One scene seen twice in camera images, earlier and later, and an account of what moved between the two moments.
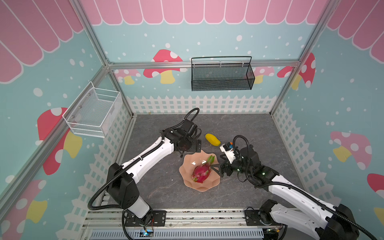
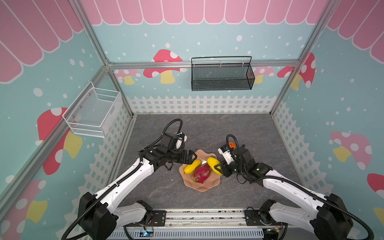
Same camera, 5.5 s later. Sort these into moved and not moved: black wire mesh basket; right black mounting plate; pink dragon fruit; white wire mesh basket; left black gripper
Moved: left black gripper
Not moved: black wire mesh basket; pink dragon fruit; right black mounting plate; white wire mesh basket
